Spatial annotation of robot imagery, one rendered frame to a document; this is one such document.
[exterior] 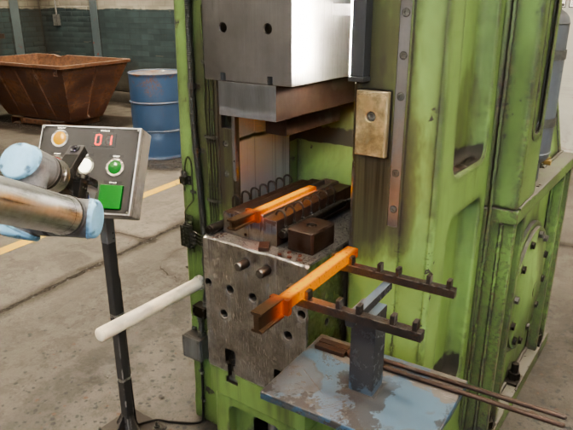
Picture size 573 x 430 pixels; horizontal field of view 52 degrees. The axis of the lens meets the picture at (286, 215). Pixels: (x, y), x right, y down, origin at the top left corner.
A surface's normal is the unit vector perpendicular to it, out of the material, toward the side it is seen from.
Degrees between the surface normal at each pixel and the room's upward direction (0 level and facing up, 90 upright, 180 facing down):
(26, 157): 55
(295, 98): 90
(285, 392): 0
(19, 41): 90
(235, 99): 90
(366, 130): 90
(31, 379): 0
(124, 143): 60
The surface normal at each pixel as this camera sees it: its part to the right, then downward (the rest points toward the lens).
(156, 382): 0.00, -0.94
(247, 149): 0.81, 0.20
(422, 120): -0.58, 0.28
